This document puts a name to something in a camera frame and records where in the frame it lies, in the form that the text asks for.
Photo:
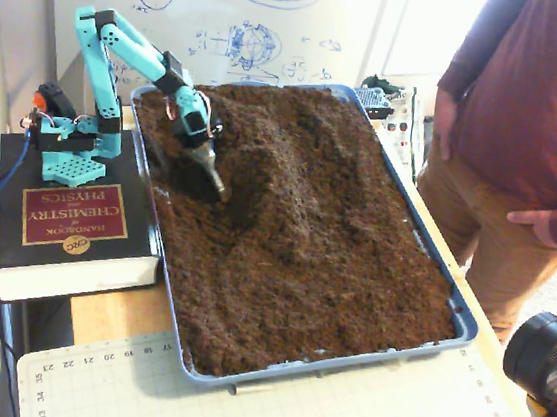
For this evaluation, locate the dark green clutter piece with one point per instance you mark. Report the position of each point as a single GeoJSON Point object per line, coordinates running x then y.
{"type": "Point", "coordinates": [380, 83]}

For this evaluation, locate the whiteboard with blue drawings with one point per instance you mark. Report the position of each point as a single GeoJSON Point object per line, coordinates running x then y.
{"type": "Point", "coordinates": [205, 9]}

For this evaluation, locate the person in maroon sweater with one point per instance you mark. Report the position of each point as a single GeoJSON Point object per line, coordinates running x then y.
{"type": "Point", "coordinates": [538, 97]}

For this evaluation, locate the person's right forearm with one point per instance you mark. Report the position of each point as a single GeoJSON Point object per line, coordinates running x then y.
{"type": "Point", "coordinates": [460, 68]}

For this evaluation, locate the black camera lens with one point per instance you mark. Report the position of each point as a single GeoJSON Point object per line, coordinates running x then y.
{"type": "Point", "coordinates": [544, 349]}

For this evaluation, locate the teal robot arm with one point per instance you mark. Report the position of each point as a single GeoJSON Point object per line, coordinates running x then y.
{"type": "Point", "coordinates": [98, 72]}

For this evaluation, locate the person's left hand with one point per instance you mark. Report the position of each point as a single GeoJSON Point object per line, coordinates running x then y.
{"type": "Point", "coordinates": [553, 227]}

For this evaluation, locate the grey metal bar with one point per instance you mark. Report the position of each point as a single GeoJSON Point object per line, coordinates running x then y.
{"type": "Point", "coordinates": [253, 390]}

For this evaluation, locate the blue plastic tray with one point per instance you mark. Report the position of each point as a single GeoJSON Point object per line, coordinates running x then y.
{"type": "Point", "coordinates": [468, 331]}

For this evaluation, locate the brown soil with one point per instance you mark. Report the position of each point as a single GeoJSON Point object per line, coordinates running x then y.
{"type": "Point", "coordinates": [304, 247]}

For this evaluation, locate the person's right hand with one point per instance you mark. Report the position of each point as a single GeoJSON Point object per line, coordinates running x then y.
{"type": "Point", "coordinates": [444, 124]}

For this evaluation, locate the silver foil-taped blade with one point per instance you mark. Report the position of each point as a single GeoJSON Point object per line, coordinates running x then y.
{"type": "Point", "coordinates": [214, 173]}

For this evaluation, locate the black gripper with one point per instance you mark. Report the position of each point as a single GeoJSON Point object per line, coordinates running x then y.
{"type": "Point", "coordinates": [207, 158]}

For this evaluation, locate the black chemistry physics handbook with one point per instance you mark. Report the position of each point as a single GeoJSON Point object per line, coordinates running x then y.
{"type": "Point", "coordinates": [76, 215]}

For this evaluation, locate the black vented electronics box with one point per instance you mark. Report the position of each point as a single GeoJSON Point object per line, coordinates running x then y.
{"type": "Point", "coordinates": [372, 109]}

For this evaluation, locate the white electronics panel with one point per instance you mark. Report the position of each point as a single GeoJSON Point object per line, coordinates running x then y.
{"type": "Point", "coordinates": [402, 142]}

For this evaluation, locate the white gridded cutting mat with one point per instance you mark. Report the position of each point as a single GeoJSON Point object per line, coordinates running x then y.
{"type": "Point", "coordinates": [185, 409]}

